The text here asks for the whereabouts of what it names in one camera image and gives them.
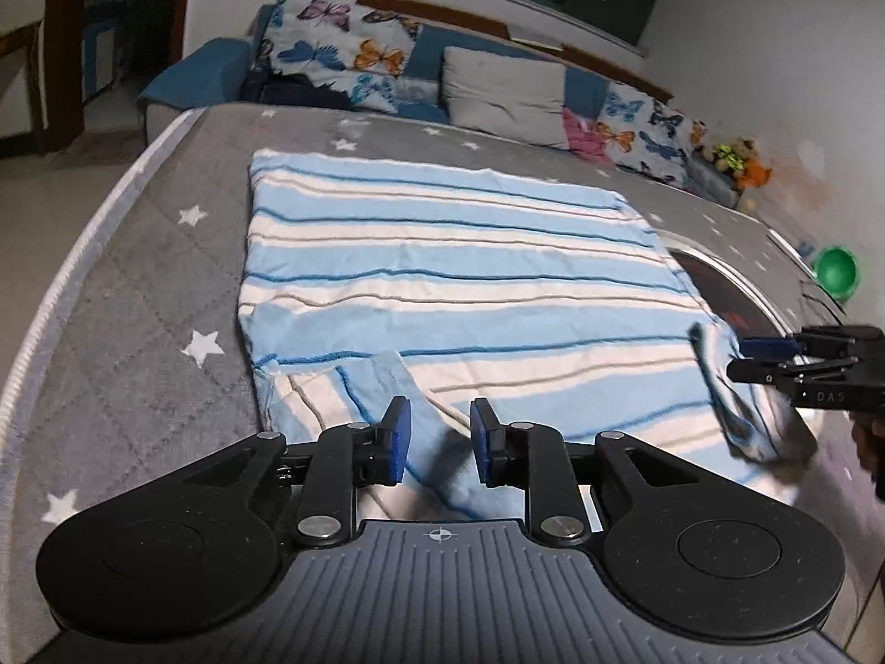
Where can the blue cabinet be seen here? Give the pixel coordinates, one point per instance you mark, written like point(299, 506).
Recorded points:
point(104, 48)

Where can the grey star-print mattress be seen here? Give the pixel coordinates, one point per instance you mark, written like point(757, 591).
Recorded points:
point(138, 290)

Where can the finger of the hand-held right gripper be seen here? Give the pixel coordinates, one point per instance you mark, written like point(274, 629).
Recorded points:
point(757, 371)
point(767, 346)

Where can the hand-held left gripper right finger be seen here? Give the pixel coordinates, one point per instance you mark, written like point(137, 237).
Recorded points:
point(484, 442)

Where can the person's right hand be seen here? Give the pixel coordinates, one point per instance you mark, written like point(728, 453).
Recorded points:
point(864, 444)

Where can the wooden door frame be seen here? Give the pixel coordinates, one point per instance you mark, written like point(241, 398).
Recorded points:
point(62, 48)

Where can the large butterfly-print pillow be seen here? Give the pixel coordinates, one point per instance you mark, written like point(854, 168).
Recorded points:
point(332, 48)

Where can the pink cloth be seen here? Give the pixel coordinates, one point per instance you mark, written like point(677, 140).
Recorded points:
point(584, 138)

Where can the blue white striped cloth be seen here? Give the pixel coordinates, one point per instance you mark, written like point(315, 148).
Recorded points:
point(449, 276)

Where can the blue sofa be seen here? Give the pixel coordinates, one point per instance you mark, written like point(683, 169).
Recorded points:
point(200, 72)

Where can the grey pillow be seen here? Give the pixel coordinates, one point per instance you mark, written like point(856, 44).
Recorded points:
point(501, 93)

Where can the orange plush toy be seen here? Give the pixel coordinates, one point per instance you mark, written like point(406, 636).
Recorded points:
point(753, 176)

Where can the small butterfly-print pillow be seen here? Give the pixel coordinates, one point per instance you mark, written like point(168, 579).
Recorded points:
point(646, 131)

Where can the brown plush bear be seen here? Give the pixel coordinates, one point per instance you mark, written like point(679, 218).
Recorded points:
point(729, 155)

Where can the white book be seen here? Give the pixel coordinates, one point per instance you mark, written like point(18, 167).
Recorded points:
point(536, 36)

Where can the green plastic bowl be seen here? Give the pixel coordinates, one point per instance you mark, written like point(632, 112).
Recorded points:
point(836, 273)

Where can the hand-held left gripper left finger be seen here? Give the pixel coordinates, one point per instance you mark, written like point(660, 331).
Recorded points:
point(397, 439)

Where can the dark navy garment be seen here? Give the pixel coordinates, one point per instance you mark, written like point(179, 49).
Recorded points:
point(290, 91)

